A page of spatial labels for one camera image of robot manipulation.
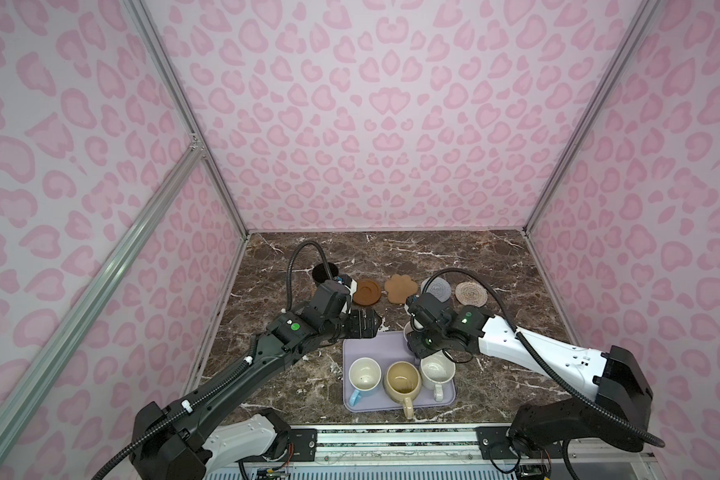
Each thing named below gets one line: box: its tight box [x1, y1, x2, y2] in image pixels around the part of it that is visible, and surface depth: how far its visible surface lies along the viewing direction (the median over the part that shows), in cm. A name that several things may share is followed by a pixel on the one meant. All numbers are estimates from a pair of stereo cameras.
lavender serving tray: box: [342, 331, 457, 413], surface depth 81 cm
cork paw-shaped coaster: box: [384, 274, 418, 304], surface depth 107 cm
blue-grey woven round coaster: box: [420, 277, 452, 303], surface depth 103 cm
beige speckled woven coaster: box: [455, 281, 488, 307], surface depth 103 cm
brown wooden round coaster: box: [353, 280, 381, 306], surface depth 103 cm
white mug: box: [420, 350, 456, 402], surface depth 78 cm
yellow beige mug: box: [384, 361, 422, 420], surface depth 78 cm
